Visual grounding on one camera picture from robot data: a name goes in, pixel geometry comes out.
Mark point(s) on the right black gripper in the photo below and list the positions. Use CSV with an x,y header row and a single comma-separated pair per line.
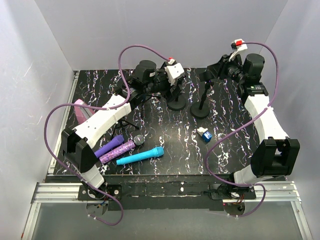
x,y
219,69

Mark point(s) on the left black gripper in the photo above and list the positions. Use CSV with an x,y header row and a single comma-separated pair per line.
x,y
177,91

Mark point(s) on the round base mic stand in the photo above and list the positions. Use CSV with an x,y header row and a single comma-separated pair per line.
x,y
178,103

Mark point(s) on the glitter purple microphone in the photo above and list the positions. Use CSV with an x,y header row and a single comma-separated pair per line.
x,y
121,149

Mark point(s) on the cyan microphone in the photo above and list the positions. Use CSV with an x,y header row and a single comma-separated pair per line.
x,y
153,153

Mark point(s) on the black tripod mic stand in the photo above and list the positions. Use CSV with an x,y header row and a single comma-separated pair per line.
x,y
122,123

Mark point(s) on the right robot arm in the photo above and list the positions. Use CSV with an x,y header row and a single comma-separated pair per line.
x,y
277,153

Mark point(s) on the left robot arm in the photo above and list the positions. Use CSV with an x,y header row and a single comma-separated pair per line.
x,y
77,143

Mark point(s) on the blue white small box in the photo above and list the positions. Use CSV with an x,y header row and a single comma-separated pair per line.
x,y
204,133

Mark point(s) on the pink box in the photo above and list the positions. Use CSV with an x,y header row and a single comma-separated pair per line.
x,y
83,114

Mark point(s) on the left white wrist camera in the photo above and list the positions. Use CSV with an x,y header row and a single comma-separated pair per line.
x,y
174,72

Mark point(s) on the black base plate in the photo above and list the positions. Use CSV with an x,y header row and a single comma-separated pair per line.
x,y
164,191

